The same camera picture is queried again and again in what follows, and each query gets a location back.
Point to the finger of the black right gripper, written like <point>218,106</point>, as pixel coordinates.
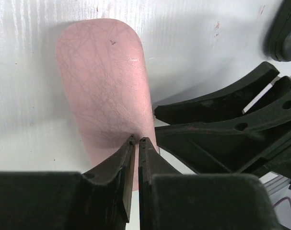
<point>255,143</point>
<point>225,104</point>

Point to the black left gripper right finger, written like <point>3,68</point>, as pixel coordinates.
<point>170,200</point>

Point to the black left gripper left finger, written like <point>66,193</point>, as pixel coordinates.
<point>99,199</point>

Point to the pink glasses case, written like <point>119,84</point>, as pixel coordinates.
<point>102,66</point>

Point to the aluminium extrusion rail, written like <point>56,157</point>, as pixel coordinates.
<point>275,185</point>

